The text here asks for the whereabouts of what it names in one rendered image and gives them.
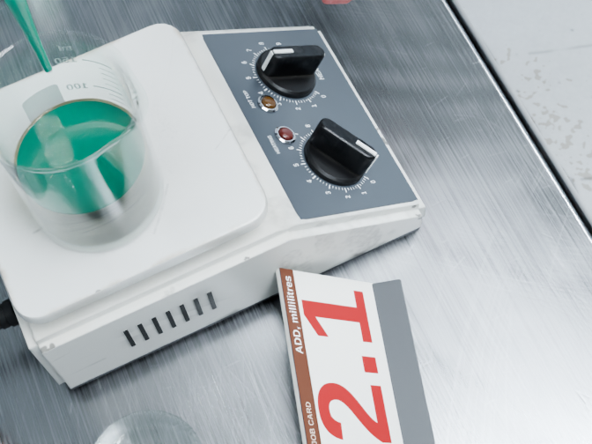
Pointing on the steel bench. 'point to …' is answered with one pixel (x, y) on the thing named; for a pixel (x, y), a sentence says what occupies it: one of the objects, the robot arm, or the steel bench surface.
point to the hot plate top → (174, 169)
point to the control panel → (258, 40)
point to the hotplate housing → (211, 263)
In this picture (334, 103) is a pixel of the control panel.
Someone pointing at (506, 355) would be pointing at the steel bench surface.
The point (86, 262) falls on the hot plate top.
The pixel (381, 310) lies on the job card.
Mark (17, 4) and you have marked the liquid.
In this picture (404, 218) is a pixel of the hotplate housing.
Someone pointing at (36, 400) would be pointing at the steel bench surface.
